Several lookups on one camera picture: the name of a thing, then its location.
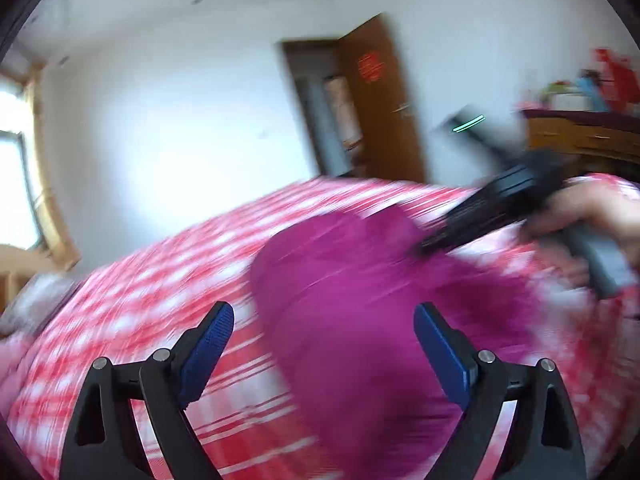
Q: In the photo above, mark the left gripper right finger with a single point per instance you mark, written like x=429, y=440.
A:
x=543, y=440

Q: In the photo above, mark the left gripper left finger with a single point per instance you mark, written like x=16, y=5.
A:
x=103, y=441

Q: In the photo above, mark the magenta down jacket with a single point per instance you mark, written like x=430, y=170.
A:
x=336, y=295

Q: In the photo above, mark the person's right hand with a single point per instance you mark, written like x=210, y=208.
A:
x=594, y=202

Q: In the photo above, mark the red white plaid bedspread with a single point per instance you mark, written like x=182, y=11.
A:
x=247, y=419

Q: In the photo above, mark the wooden dresser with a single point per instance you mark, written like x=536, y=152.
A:
x=594, y=142

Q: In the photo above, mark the red items on dresser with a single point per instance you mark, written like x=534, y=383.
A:
x=618, y=81

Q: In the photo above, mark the brown wooden door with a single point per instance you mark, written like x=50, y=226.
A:
x=391, y=144

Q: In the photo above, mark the striped grey pillow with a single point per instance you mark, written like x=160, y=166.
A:
x=37, y=303

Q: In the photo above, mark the yellow curtain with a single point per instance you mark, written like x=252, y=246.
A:
x=54, y=207

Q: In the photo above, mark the red paper door decoration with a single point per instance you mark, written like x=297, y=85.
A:
x=370, y=67

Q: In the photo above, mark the wooden round headboard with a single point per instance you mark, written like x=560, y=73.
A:
x=17, y=267

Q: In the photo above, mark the silver door handle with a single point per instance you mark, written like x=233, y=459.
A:
x=403, y=110

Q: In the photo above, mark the dark door frame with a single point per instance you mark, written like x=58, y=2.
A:
x=326, y=105

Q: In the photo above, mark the window with frame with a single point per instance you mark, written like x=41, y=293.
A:
x=19, y=224

